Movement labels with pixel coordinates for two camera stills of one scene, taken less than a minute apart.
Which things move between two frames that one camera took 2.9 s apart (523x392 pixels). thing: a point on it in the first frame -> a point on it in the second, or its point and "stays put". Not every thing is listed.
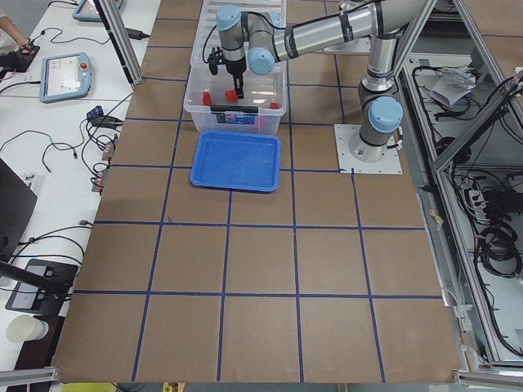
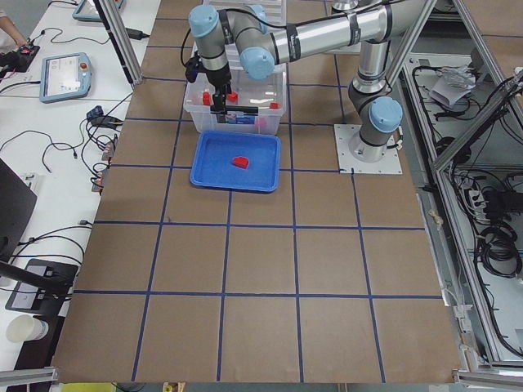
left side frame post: (121, 39) stays put
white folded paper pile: (455, 83) stays put
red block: (230, 95) -> (241, 162)
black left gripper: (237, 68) -> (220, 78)
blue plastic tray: (236, 160) stays put
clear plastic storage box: (216, 108) stays put
